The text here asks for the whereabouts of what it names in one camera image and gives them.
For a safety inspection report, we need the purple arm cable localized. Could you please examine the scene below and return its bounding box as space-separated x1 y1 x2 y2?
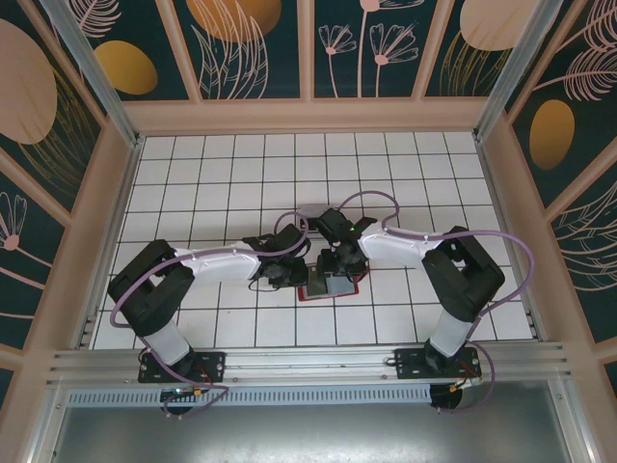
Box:
110 209 310 421
335 190 537 416

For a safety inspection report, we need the aluminium mounting rail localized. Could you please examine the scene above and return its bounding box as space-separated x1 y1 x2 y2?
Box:
45 341 577 387

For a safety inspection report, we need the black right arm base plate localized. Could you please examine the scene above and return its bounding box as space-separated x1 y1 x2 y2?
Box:
393 346 483 380

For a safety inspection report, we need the clear acrylic card stand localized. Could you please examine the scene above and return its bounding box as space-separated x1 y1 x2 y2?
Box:
297 203 334 233

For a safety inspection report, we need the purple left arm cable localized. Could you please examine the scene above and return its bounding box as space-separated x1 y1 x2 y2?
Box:
110 209 310 421

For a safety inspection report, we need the slotted grey cable duct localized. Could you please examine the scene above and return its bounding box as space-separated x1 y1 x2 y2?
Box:
65 385 435 406

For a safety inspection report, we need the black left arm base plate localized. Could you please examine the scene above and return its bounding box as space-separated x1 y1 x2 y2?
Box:
138 351 227 385

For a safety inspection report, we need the grey sheet metal panel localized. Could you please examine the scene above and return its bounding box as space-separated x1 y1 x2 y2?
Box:
26 380 597 463

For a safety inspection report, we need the red card holder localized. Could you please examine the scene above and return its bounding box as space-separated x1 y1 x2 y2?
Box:
296 269 370 304

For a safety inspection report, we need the small circuit board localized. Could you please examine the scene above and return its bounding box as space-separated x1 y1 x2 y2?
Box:
161 385 216 401

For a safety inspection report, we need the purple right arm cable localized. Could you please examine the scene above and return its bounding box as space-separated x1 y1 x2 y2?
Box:
335 190 537 416

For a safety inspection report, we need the yellow connector with wires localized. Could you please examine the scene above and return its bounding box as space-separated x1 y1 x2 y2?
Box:
447 374 483 395

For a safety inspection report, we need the aluminium corner post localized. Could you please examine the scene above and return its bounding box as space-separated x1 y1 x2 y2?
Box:
38 0 146 149
471 0 577 142

